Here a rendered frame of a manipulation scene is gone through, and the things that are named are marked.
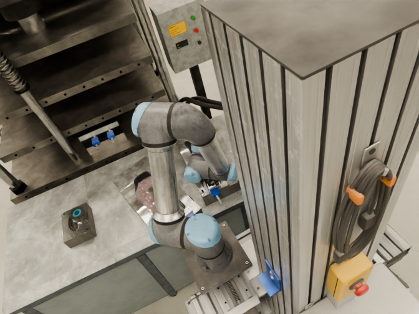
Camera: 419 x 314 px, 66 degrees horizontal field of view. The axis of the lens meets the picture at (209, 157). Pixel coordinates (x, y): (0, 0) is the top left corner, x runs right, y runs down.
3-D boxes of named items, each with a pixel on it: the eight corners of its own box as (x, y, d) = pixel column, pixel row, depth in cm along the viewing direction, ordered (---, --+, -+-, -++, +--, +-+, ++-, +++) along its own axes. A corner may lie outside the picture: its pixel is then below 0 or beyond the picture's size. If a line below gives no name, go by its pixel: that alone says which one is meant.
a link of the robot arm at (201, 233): (220, 261, 114) (212, 244, 105) (185, 255, 119) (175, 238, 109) (227, 231, 122) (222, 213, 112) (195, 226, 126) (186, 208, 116)
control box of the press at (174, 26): (239, 161, 292) (205, -2, 184) (209, 175, 289) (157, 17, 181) (229, 146, 307) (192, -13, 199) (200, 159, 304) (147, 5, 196)
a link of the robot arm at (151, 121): (184, 256, 114) (168, 107, 93) (148, 249, 119) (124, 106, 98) (197, 237, 125) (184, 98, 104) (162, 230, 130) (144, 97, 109)
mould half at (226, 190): (249, 185, 175) (246, 170, 165) (206, 206, 172) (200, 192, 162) (213, 131, 208) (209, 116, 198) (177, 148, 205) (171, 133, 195)
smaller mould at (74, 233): (96, 236, 173) (90, 230, 168) (70, 248, 171) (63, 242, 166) (91, 208, 187) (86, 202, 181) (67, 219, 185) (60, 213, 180)
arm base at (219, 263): (239, 260, 123) (235, 249, 116) (205, 280, 121) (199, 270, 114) (221, 230, 133) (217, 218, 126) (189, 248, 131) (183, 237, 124)
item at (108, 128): (127, 139, 223) (116, 121, 210) (90, 155, 220) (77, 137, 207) (114, 101, 256) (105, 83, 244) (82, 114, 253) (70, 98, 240)
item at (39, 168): (194, 126, 227) (192, 119, 222) (15, 205, 211) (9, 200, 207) (161, 71, 283) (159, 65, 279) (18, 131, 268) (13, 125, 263)
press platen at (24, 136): (166, 95, 213) (164, 88, 209) (4, 163, 200) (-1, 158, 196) (139, 48, 262) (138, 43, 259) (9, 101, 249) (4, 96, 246)
